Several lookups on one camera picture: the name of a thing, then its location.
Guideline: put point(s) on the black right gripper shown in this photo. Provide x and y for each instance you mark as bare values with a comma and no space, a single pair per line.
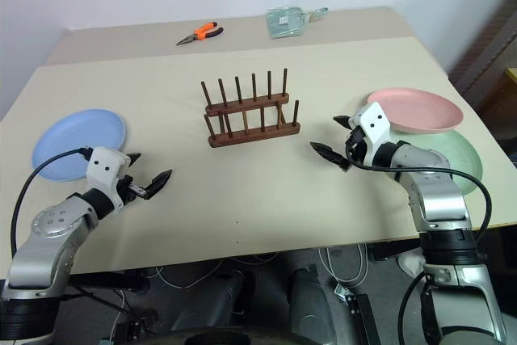
354,145

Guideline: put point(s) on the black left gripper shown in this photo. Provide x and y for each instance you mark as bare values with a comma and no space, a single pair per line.
126,191

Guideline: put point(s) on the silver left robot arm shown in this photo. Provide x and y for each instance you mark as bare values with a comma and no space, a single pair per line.
52,220

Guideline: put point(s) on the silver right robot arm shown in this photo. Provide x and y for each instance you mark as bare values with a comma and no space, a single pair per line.
440,203

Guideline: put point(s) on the wooden dish rack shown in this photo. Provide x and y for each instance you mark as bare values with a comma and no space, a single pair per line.
254,135

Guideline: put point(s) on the blue plate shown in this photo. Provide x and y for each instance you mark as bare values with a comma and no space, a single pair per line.
72,135

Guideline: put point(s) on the pink plate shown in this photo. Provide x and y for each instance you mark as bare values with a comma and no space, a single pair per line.
416,108

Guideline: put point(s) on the green plate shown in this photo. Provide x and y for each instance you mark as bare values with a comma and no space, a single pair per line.
458,151

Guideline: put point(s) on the green plastic packet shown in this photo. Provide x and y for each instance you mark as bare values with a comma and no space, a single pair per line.
284,23

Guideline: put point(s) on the dark grey rounded shape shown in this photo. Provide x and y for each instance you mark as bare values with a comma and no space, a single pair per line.
218,296
311,300

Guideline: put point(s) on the white rounded object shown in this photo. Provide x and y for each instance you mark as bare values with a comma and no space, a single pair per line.
410,266

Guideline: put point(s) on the dark brown furniture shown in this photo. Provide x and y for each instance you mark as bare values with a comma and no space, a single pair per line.
488,62

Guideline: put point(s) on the yellow wooden object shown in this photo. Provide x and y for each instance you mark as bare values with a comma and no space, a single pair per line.
512,83

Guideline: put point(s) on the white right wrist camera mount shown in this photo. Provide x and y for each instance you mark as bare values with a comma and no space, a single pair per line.
375,123

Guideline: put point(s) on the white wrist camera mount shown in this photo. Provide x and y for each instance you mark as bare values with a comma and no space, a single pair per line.
375,123
103,163

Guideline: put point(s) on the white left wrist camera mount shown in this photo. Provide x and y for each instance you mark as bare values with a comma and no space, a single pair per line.
103,163

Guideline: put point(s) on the black metal bracket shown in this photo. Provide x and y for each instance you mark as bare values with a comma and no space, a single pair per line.
357,312

